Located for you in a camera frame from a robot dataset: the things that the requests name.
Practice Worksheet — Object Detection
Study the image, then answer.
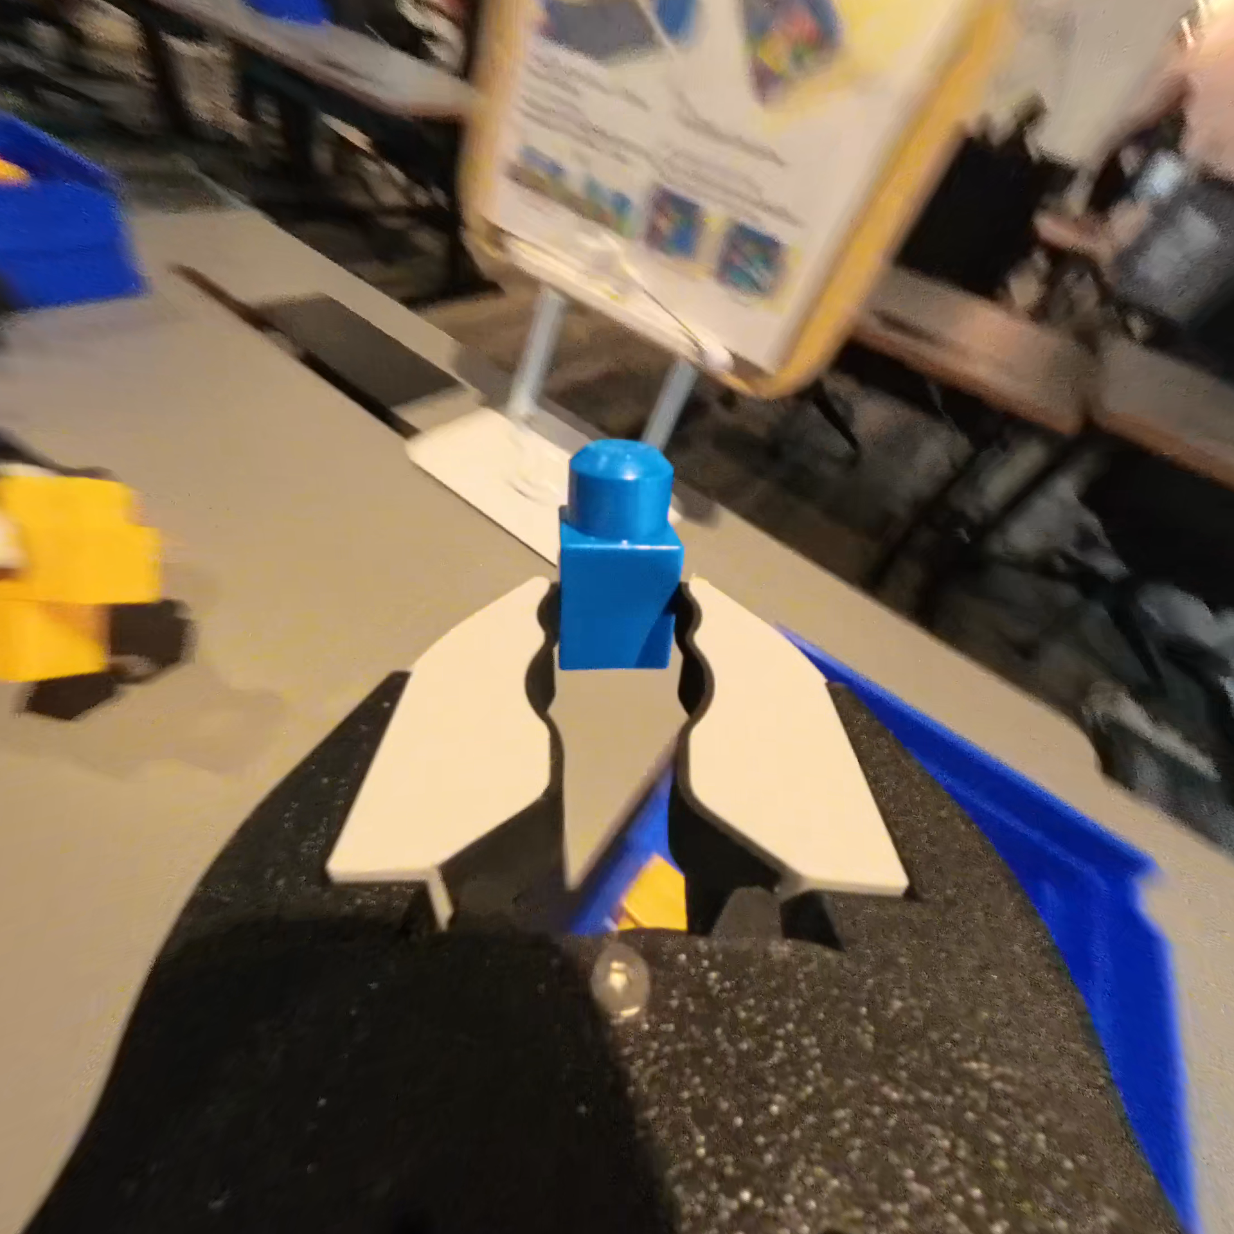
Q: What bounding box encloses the blue plastic storage bin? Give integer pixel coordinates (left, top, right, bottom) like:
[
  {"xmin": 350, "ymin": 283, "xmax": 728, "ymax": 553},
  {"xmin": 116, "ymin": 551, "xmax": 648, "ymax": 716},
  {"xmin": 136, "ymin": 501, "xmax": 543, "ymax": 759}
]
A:
[
  {"xmin": 570, "ymin": 625, "xmax": 1201, "ymax": 1234},
  {"xmin": 0, "ymin": 111, "xmax": 147, "ymax": 312}
]

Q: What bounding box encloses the black table cable cover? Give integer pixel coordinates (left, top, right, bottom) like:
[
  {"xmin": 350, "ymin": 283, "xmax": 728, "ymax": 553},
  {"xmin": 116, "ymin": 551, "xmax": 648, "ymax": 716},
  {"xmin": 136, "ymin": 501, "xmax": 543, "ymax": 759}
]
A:
[{"xmin": 257, "ymin": 292, "xmax": 468, "ymax": 430}]

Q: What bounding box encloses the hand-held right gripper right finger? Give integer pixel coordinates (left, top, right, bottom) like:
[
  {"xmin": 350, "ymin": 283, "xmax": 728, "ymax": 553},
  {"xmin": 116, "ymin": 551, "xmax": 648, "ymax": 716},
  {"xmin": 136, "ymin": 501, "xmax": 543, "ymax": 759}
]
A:
[{"xmin": 675, "ymin": 577, "xmax": 914, "ymax": 898}]

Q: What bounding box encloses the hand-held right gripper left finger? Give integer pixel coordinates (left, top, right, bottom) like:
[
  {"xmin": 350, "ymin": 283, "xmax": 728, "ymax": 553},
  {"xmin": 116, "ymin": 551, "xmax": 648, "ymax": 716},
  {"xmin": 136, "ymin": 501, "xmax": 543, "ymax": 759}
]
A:
[{"xmin": 325, "ymin": 577, "xmax": 566, "ymax": 932}]

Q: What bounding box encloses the yellow two-stud mega block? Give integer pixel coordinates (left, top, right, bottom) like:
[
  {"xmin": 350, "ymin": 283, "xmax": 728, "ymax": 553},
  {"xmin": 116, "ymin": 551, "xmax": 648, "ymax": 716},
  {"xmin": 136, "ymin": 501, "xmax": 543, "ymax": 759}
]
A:
[
  {"xmin": 0, "ymin": 471, "xmax": 164, "ymax": 607},
  {"xmin": 0, "ymin": 598, "xmax": 110, "ymax": 685}
]

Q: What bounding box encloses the grey background desk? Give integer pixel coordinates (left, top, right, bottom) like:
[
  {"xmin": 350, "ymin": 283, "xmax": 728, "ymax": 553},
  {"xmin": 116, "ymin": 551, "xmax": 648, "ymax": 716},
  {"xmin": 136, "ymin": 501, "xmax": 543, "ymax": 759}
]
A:
[{"xmin": 146, "ymin": 0, "xmax": 479, "ymax": 121}]

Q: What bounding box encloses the pile of mega blocks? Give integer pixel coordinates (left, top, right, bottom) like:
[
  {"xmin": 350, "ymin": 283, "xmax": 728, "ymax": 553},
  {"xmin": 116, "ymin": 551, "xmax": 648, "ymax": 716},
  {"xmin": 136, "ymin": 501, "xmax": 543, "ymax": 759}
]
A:
[{"xmin": 615, "ymin": 853, "xmax": 692, "ymax": 934}]

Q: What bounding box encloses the wooden desk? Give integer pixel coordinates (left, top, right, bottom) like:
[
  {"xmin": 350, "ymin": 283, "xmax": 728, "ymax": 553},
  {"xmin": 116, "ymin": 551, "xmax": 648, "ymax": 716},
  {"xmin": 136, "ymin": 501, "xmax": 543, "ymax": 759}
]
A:
[
  {"xmin": 853, "ymin": 264, "xmax": 1096, "ymax": 439},
  {"xmin": 1085, "ymin": 332, "xmax": 1234, "ymax": 487}
]

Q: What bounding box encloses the blue single-stud mega block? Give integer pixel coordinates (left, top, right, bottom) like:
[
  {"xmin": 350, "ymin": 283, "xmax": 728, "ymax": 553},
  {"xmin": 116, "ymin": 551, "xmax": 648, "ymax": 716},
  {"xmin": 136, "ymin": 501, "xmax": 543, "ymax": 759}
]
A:
[{"xmin": 556, "ymin": 439, "xmax": 687, "ymax": 672}]

